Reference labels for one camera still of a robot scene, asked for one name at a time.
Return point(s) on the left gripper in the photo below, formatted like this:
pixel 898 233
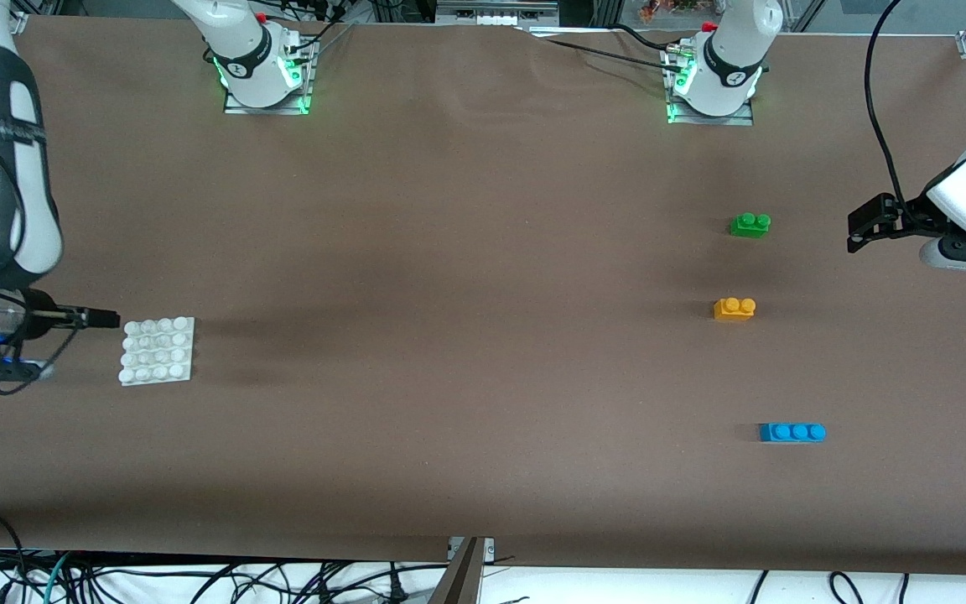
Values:
pixel 912 213

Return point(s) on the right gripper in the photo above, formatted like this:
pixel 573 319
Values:
pixel 40 308

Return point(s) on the white studded base plate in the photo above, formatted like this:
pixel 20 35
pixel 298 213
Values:
pixel 158 351

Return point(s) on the yellow two-stud block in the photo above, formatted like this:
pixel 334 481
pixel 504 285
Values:
pixel 734 309

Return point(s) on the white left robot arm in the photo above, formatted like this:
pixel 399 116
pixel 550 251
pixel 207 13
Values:
pixel 734 59

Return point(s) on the green two-stud block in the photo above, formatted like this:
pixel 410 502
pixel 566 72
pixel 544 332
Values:
pixel 750 225

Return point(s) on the blue three-stud block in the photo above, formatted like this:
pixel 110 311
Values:
pixel 792 432

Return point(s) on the brown table cover sheet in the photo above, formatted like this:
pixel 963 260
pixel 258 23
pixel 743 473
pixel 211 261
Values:
pixel 449 335

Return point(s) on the aluminium frame rail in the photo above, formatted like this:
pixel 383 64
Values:
pixel 495 10

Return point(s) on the aluminium profile post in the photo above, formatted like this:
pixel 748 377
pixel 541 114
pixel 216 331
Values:
pixel 459 579

